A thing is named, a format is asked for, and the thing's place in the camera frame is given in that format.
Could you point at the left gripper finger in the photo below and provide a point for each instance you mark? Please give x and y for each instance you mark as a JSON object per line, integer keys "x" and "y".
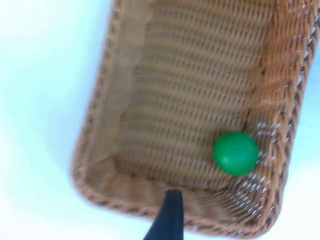
{"x": 170, "y": 220}

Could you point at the pale brown wicker basket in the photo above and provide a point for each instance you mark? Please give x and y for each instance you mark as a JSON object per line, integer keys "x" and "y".
{"x": 190, "y": 82}

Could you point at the green ball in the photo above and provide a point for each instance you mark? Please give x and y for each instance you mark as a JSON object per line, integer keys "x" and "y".
{"x": 235, "y": 153}

